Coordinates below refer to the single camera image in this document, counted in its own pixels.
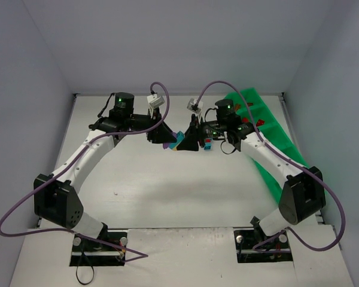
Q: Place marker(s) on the teal small lego brick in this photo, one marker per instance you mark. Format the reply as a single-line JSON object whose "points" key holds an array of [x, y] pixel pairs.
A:
{"points": [[180, 136]]}

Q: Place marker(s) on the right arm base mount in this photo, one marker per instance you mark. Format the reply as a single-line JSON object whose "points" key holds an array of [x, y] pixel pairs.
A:
{"points": [[251, 249]]}

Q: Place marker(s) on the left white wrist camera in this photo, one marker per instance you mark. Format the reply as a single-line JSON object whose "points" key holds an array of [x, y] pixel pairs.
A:
{"points": [[155, 101]]}

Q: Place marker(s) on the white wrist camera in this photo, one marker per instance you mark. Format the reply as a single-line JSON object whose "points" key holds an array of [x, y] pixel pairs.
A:
{"points": [[155, 101], [195, 106]]}

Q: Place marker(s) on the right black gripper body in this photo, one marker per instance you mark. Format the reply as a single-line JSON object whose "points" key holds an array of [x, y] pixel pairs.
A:
{"points": [[200, 135]]}

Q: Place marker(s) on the small teal lego cube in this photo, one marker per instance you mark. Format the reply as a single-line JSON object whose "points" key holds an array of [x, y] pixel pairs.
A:
{"points": [[207, 147]]}

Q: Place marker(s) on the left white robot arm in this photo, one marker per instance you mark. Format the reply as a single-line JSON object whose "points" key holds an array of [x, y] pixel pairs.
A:
{"points": [[56, 198]]}

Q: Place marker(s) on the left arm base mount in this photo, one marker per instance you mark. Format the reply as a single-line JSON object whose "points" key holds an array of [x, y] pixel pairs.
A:
{"points": [[87, 253]]}

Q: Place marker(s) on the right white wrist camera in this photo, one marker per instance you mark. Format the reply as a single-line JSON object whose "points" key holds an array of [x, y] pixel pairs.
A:
{"points": [[195, 106]]}

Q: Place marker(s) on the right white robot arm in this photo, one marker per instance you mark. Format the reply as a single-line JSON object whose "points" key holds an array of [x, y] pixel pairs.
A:
{"points": [[301, 194]]}

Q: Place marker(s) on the red lego brick single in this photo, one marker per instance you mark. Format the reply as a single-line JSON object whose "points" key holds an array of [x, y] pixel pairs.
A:
{"points": [[259, 123]]}

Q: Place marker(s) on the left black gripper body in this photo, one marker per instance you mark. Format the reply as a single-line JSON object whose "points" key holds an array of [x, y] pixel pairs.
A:
{"points": [[151, 130]]}

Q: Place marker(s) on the green compartment tray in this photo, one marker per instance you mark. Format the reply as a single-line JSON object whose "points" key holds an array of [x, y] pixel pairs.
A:
{"points": [[257, 188]]}

